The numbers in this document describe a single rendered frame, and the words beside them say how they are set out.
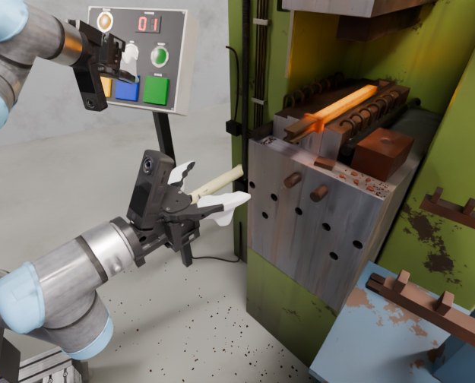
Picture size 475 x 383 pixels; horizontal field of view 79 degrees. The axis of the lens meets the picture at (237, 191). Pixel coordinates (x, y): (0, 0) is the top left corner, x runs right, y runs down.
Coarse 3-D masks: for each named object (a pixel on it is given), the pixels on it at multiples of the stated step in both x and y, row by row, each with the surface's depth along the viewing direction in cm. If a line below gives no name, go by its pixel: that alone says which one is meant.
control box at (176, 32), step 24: (96, 24) 88; (120, 24) 86; (168, 24) 81; (192, 24) 83; (120, 48) 87; (144, 48) 84; (168, 48) 82; (192, 48) 86; (144, 72) 85; (168, 72) 83; (192, 72) 89; (168, 96) 84
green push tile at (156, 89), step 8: (152, 80) 84; (160, 80) 83; (168, 80) 83; (144, 88) 85; (152, 88) 84; (160, 88) 83; (144, 96) 85; (152, 96) 85; (160, 96) 84; (160, 104) 84
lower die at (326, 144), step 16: (352, 80) 99; (368, 80) 96; (384, 80) 92; (320, 96) 88; (336, 96) 85; (368, 96) 82; (288, 112) 78; (304, 112) 76; (352, 112) 75; (368, 112) 75; (336, 128) 68; (304, 144) 75; (320, 144) 71; (336, 144) 68; (336, 160) 70
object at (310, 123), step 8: (368, 88) 84; (376, 88) 86; (352, 96) 80; (360, 96) 80; (336, 104) 75; (344, 104) 75; (352, 104) 78; (320, 112) 71; (328, 112) 71; (336, 112) 73; (304, 120) 67; (312, 120) 67; (320, 120) 67; (288, 128) 64; (296, 128) 64; (304, 128) 65; (312, 128) 69; (320, 128) 68; (288, 136) 64; (296, 136) 66; (304, 136) 66
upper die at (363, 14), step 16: (288, 0) 61; (304, 0) 58; (320, 0) 56; (336, 0) 54; (352, 0) 52; (368, 0) 51; (384, 0) 52; (400, 0) 57; (416, 0) 63; (432, 0) 70; (368, 16) 52
